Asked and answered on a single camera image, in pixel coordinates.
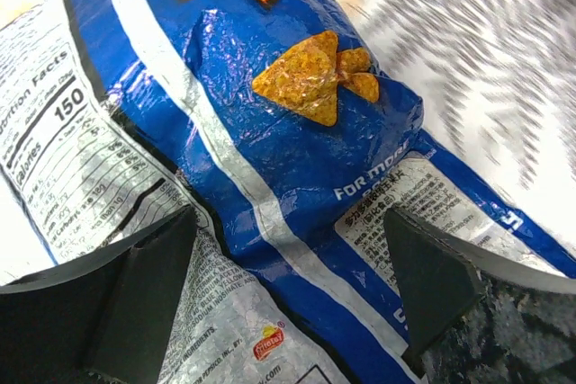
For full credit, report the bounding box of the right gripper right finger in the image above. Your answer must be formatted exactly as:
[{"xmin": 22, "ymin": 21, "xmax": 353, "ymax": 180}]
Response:
[{"xmin": 383, "ymin": 206, "xmax": 575, "ymax": 383}]

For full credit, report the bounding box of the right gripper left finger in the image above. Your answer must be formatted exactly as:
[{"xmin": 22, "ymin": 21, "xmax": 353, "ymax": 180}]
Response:
[{"xmin": 1, "ymin": 206, "xmax": 197, "ymax": 383}]

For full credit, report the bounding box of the blue Doritos chip bag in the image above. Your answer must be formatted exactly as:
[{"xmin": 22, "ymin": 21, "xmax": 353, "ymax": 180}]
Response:
[{"xmin": 1, "ymin": 0, "xmax": 575, "ymax": 383}]

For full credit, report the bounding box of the floral table mat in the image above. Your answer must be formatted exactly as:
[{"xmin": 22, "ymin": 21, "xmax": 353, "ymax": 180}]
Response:
[{"xmin": 1, "ymin": 0, "xmax": 575, "ymax": 290}]

